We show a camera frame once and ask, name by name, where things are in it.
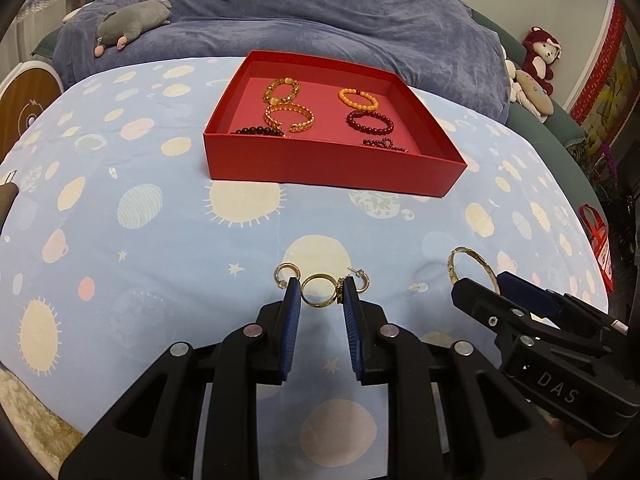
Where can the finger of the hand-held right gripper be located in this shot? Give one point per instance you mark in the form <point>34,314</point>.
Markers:
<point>525,294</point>
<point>480,300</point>

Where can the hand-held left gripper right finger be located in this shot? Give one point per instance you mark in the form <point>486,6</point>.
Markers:
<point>352,330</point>

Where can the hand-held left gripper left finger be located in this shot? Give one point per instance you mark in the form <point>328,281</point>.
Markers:
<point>290,330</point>

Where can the gold bangle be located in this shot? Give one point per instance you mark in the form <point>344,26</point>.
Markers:
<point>452,271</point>

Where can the gold hoop earring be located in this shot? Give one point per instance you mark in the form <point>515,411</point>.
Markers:
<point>367,282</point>
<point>287,265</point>

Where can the red cardboard box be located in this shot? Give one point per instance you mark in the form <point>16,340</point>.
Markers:
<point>325,170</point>

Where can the red bag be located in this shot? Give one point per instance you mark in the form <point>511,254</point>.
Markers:
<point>597,240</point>

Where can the dark green plant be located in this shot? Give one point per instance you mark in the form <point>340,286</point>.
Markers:
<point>612,185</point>

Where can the blue planet print bedsheet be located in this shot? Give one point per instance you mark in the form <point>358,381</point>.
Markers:
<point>150,240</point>

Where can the beige cookie plush pillow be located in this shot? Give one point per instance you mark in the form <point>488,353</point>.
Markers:
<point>532,92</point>

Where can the small white plush toy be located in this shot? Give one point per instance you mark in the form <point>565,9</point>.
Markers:
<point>511,75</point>

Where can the red monkey plush toy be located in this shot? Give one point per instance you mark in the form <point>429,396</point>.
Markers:
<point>532,62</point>

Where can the brown object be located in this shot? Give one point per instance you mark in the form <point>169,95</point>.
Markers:
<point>6,205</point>

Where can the purple-blue blanket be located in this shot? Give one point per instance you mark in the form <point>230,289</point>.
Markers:
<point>325,10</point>

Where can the grey plush toy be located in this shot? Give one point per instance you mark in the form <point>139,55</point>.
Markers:
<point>130,20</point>

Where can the white curtain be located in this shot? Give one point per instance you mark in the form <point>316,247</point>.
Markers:
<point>40,20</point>

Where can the green bed frame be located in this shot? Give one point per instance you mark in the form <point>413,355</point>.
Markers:
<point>565,130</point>

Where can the yellow wall painting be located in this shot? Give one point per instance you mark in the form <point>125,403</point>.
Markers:
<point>615,105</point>

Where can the red wall banner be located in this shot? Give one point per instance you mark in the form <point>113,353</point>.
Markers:
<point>600,65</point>

